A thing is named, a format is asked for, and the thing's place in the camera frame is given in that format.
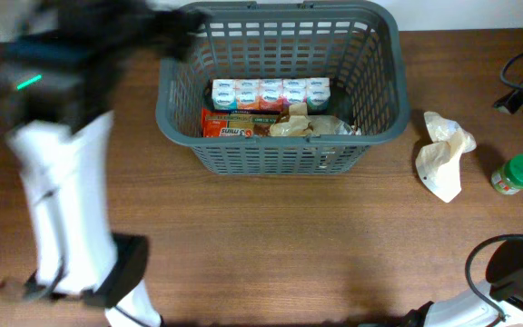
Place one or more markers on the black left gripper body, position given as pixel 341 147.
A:
pixel 131 40

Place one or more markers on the green lid seasoning jar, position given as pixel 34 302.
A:
pixel 508 179

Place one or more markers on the orange noodle packet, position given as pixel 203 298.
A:
pixel 218 124

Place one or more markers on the white tissue pack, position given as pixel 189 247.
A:
pixel 270 95

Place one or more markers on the brown white snack bag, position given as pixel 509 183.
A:
pixel 295 121

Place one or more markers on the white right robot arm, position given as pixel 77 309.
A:
pixel 494 268

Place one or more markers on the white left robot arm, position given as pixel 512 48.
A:
pixel 64 177

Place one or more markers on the beige crumpled paper pouch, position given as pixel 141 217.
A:
pixel 438 163

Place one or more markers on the grey plastic basket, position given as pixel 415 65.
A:
pixel 356 44

